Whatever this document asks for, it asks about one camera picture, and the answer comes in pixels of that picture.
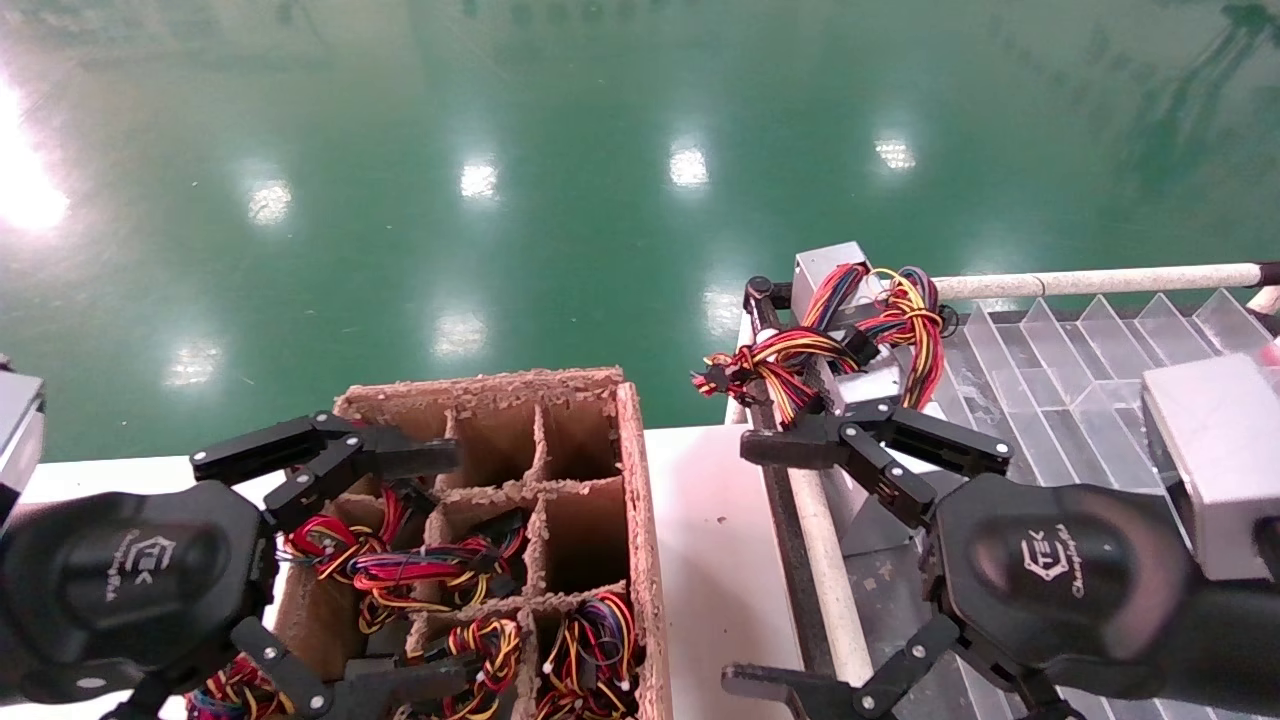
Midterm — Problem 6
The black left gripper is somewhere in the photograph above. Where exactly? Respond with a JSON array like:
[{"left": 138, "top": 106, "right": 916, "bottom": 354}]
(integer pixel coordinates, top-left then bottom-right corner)
[{"left": 0, "top": 412, "right": 486, "bottom": 720}]

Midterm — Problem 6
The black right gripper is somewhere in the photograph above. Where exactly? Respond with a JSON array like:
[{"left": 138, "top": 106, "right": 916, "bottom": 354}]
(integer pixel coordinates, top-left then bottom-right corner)
[{"left": 722, "top": 398, "right": 1280, "bottom": 720}]

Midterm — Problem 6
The grey power supply with wires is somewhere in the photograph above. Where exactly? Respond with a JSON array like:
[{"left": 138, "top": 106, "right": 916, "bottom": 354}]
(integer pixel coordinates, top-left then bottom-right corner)
[
  {"left": 350, "top": 510, "right": 531, "bottom": 636},
  {"left": 185, "top": 652, "right": 299, "bottom": 720},
  {"left": 378, "top": 485, "right": 426, "bottom": 546},
  {"left": 405, "top": 615, "right": 523, "bottom": 720},
  {"left": 280, "top": 512, "right": 401, "bottom": 586},
  {"left": 805, "top": 350, "right": 839, "bottom": 421},
  {"left": 828, "top": 265, "right": 948, "bottom": 413},
  {"left": 690, "top": 242, "right": 876, "bottom": 431},
  {"left": 535, "top": 590, "right": 641, "bottom": 720}
]

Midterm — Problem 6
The black rack side strip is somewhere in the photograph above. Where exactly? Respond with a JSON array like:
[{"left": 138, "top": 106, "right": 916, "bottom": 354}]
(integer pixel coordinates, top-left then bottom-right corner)
[{"left": 745, "top": 400, "right": 846, "bottom": 691}]

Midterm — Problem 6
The brown cardboard divider box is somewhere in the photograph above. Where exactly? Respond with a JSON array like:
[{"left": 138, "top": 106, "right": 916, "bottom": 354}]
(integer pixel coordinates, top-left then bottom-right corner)
[{"left": 270, "top": 365, "right": 673, "bottom": 720}]

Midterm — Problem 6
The clear plastic divider tray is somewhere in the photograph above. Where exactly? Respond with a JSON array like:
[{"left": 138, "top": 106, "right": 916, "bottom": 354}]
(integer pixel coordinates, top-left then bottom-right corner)
[{"left": 840, "top": 290, "right": 1280, "bottom": 720}]

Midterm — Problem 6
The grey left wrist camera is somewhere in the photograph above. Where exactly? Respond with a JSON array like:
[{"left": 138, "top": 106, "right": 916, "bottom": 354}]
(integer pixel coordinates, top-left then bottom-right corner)
[{"left": 0, "top": 368, "right": 48, "bottom": 526}]

